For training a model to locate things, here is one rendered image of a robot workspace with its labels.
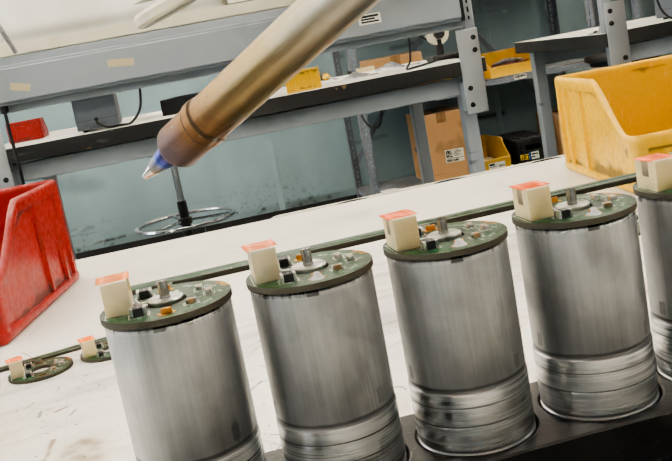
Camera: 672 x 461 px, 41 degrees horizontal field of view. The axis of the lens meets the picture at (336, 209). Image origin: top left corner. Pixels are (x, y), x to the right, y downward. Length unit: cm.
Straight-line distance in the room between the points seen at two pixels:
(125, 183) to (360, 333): 441
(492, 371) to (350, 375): 3
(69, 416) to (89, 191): 428
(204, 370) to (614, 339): 8
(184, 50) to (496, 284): 225
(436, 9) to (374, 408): 235
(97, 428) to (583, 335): 17
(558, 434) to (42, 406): 20
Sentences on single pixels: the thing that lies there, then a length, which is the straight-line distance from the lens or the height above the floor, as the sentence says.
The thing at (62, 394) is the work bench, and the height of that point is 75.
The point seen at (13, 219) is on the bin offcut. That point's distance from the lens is 46.
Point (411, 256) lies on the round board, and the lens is 17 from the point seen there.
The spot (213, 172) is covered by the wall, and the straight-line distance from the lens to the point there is 455.
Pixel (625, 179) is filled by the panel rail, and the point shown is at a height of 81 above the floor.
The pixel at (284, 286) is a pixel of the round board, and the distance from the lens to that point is 16.
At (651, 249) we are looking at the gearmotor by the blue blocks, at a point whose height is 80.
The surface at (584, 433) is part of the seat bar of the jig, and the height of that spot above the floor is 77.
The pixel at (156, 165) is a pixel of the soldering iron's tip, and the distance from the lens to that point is 15.
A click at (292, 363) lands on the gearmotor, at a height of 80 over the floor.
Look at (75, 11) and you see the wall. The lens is 457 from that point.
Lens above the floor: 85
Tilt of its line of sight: 10 degrees down
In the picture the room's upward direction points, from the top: 11 degrees counter-clockwise
